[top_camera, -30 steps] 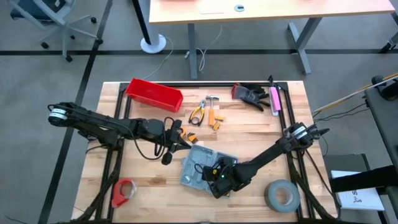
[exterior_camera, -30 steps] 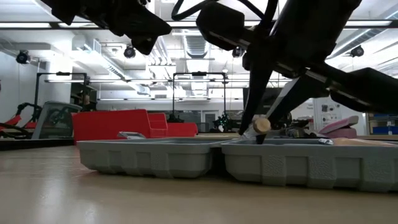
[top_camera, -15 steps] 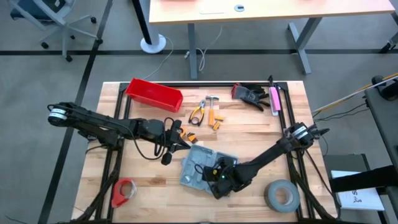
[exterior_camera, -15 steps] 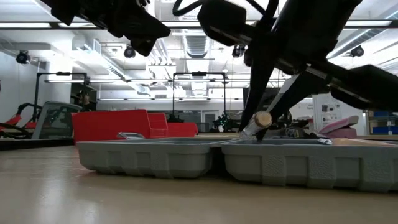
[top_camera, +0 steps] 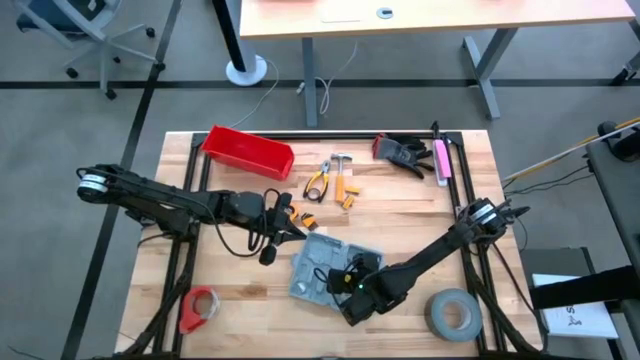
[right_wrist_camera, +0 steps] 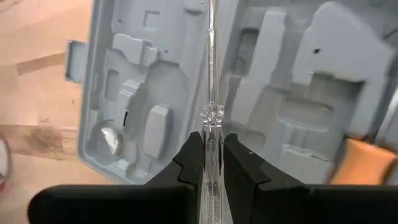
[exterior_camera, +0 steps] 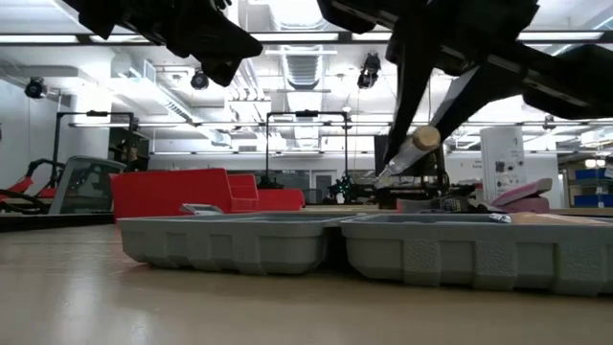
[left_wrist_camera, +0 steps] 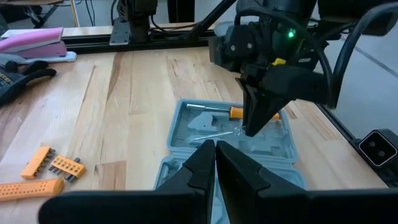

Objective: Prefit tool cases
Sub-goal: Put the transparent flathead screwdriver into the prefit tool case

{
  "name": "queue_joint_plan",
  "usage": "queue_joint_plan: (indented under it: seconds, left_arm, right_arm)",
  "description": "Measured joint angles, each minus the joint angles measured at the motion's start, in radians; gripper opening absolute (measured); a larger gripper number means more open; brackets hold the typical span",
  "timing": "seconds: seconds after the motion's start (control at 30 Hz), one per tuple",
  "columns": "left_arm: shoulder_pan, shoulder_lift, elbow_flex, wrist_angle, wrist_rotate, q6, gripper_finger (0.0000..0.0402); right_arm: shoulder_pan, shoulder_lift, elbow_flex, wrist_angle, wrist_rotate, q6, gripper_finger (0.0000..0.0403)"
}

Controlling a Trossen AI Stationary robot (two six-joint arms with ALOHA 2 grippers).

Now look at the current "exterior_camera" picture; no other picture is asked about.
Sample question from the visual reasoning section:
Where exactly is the grey plastic tool case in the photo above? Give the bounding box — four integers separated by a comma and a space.
117, 203, 613, 297

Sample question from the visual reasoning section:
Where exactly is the red angular object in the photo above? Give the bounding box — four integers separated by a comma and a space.
0, 175, 58, 200

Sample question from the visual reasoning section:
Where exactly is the orange handled screwdriver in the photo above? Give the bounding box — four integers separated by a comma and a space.
488, 212, 613, 226

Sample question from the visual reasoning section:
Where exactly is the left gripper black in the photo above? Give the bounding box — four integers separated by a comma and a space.
61, 0, 263, 88

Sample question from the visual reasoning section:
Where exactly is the clear handled tester screwdriver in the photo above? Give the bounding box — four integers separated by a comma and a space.
374, 125, 442, 189

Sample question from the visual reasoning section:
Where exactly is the pink stapler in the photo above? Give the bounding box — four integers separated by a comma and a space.
489, 177, 554, 215

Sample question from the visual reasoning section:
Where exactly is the blue storage bin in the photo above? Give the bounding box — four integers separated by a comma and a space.
573, 194, 613, 208
574, 167, 613, 182

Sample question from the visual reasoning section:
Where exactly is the black work glove red cuff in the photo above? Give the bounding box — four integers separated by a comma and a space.
395, 194, 492, 215

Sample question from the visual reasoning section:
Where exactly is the red plastic bin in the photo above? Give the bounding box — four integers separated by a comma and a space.
110, 167, 307, 221

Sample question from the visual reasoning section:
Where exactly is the black aluminium table frame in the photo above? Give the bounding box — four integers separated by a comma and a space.
0, 206, 613, 233

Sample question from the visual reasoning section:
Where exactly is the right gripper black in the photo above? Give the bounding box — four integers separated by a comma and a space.
315, 0, 540, 164

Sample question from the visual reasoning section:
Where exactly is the black monitor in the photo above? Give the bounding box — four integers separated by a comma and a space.
374, 134, 446, 178

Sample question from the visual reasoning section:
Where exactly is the black metal stand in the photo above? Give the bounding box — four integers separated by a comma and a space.
264, 110, 351, 191
51, 109, 138, 173

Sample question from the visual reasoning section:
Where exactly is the black cable bundle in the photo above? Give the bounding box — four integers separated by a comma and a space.
0, 189, 55, 216

